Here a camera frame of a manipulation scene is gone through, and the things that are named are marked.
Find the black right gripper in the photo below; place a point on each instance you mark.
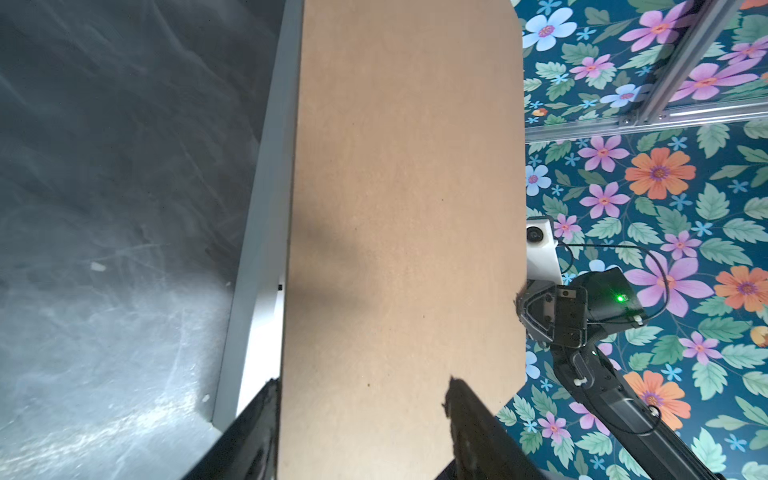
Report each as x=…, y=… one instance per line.
x=591, y=307

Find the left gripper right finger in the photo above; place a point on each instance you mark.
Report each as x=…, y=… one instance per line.
x=481, y=447

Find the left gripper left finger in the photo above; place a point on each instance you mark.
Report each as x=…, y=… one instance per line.
x=248, y=447

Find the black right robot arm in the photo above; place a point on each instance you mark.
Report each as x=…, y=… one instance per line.
x=590, y=378

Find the white picture frame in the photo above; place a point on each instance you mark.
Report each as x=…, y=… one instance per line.
x=253, y=347

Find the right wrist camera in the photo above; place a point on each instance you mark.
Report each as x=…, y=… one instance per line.
x=541, y=255

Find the brown frame backing board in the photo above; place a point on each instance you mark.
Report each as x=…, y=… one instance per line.
x=407, y=235

